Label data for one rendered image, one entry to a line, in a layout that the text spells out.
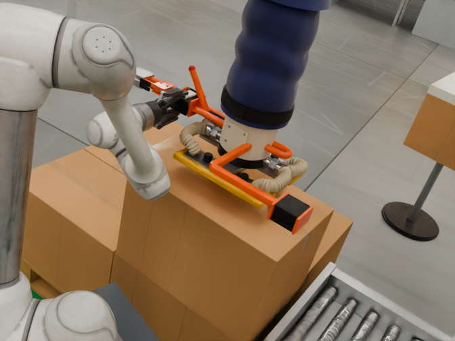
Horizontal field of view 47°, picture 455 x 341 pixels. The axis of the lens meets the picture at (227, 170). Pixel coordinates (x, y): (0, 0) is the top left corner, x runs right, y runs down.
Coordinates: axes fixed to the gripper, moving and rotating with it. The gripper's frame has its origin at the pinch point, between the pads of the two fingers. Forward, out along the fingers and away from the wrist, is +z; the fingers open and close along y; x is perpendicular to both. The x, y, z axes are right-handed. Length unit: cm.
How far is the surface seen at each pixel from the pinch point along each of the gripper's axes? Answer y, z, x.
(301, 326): 61, 4, 65
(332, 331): 61, 10, 75
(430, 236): 111, 192, 84
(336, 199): 114, 180, 19
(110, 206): 61, 0, -26
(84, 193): 61, -3, -39
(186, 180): 21.4, -9.9, 13.3
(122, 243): 54, -19, -2
